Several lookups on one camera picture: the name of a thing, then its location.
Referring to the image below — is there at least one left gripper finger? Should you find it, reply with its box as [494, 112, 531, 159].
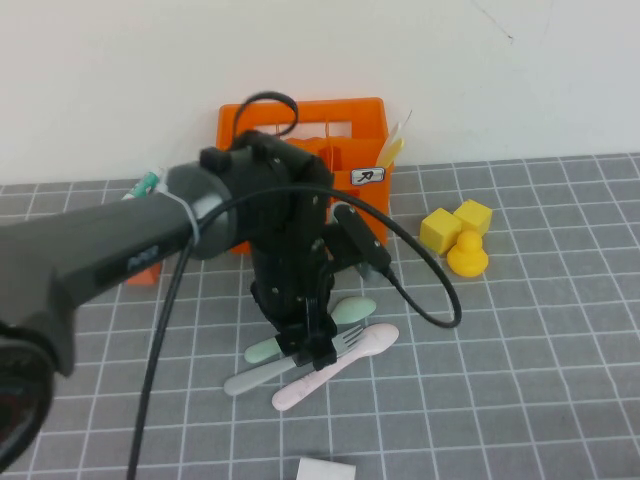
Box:
[302, 329, 339, 372]
[276, 324, 312, 366]

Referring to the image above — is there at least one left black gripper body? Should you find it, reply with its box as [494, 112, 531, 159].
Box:
[249, 234, 337, 351]

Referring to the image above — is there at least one grey plastic fork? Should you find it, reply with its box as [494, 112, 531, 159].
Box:
[223, 323, 365, 396]

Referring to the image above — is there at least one mint green plastic spoon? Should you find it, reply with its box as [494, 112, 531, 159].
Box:
[243, 296, 377, 363]

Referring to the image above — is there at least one pink plastic spoon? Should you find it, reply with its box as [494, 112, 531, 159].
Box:
[271, 322, 401, 411]

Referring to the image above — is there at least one orange plastic cutlery holder crate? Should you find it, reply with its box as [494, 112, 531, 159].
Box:
[217, 97, 396, 256]

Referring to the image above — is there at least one white zip tie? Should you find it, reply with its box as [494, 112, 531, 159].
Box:
[162, 192, 201, 246]

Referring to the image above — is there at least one white paper card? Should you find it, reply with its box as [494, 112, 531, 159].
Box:
[295, 455, 357, 480]

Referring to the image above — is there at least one white label knife character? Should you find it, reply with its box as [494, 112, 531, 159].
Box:
[350, 166, 387, 187]

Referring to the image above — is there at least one orange foam block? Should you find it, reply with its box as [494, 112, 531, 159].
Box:
[124, 259, 164, 287]

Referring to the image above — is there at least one yellow foam cube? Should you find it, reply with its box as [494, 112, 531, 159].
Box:
[453, 199, 494, 236]
[419, 207, 463, 255]

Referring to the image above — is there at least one yellow plastic knife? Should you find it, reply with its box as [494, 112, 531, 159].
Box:
[375, 138, 406, 170]

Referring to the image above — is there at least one white green glue stick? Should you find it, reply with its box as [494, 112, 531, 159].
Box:
[122, 168, 169, 201]

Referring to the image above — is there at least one yellow rubber duck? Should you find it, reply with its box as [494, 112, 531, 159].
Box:
[446, 230, 489, 279]

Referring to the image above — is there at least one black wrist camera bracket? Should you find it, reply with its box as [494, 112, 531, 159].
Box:
[319, 224, 374, 281]

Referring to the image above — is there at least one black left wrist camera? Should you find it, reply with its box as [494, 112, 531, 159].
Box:
[333, 203, 394, 280]

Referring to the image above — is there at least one long black camera cable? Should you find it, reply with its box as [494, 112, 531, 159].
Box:
[125, 184, 462, 480]

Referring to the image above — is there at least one short looped black cable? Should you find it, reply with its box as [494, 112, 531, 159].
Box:
[234, 91, 300, 146]

